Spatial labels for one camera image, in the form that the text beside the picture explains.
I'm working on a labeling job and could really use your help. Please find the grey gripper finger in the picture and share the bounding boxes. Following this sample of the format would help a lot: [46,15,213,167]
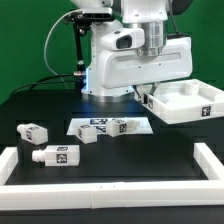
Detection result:
[133,85,143,99]
[149,83,158,96]

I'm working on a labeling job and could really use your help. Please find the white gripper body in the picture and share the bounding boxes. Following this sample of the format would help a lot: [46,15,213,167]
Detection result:
[98,37,193,89]

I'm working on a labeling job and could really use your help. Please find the white square tabletop part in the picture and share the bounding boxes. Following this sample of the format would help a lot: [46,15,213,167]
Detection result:
[135,79,224,124]

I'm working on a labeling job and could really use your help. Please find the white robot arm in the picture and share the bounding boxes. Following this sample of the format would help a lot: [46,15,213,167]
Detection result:
[71,0,193,102]

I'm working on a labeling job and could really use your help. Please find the white sheet with tags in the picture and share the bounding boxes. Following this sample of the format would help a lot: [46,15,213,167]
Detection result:
[67,117,153,135]

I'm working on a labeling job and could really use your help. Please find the white U-shaped fence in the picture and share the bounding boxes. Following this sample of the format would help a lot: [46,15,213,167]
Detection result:
[0,143,224,211]

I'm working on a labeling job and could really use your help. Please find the grey cable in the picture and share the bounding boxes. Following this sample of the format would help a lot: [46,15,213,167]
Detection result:
[43,9,78,89]

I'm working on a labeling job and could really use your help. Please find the black cables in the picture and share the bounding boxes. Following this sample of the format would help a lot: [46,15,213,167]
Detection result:
[9,73,77,98]

